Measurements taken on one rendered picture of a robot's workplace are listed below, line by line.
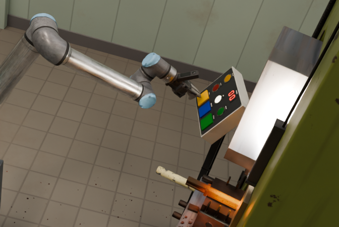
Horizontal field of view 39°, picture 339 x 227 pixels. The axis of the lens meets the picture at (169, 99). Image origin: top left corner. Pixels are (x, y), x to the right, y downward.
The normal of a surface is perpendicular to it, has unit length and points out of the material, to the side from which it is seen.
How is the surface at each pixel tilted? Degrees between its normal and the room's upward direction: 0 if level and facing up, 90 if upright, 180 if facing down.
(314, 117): 90
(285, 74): 90
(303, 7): 90
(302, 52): 0
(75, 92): 0
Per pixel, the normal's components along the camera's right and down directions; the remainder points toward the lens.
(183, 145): 0.25, -0.77
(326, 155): -0.36, 0.48
